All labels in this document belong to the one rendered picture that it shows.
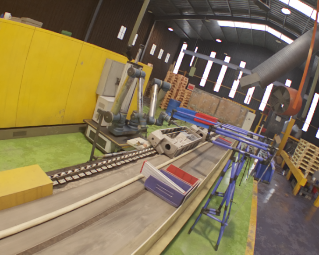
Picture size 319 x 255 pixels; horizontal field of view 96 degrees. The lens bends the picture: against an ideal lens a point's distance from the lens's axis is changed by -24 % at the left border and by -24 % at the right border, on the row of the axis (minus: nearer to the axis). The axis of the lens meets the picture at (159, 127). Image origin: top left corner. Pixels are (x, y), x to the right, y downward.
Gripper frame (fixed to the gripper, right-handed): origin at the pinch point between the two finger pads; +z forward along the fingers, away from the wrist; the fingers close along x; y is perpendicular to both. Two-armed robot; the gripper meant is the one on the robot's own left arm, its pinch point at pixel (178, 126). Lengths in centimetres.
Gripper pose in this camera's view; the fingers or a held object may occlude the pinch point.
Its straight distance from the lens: 312.1
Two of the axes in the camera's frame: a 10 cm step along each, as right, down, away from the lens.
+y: 4.7, -8.3, -3.0
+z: 7.5, 5.5, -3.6
